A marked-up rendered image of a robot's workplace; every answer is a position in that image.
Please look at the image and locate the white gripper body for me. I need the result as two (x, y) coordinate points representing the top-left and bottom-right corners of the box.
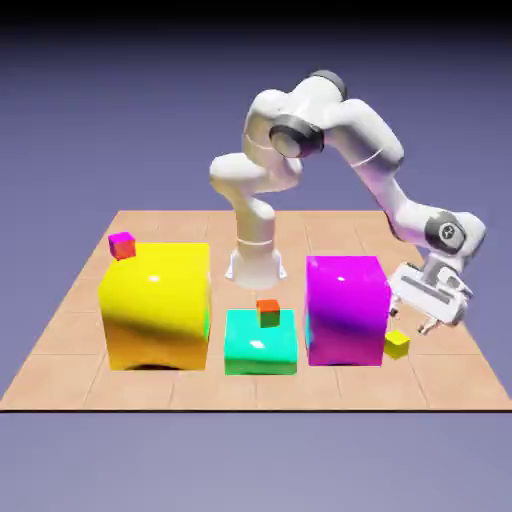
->
(388, 262), (469, 326)

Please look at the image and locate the small yellow cube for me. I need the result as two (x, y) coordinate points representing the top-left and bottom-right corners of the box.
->
(383, 329), (412, 360)

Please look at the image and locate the small orange cube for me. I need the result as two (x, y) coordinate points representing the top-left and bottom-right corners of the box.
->
(255, 298), (282, 330)

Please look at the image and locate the small magenta cube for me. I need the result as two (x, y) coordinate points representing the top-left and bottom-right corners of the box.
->
(107, 230), (137, 262)

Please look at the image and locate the large magenta box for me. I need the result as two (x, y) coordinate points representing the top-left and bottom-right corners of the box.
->
(305, 254), (392, 368)

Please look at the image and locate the large cyan box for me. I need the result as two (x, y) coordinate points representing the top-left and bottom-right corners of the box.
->
(223, 308), (299, 376)

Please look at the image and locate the large yellow box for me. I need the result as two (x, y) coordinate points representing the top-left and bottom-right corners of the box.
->
(97, 241), (212, 372)

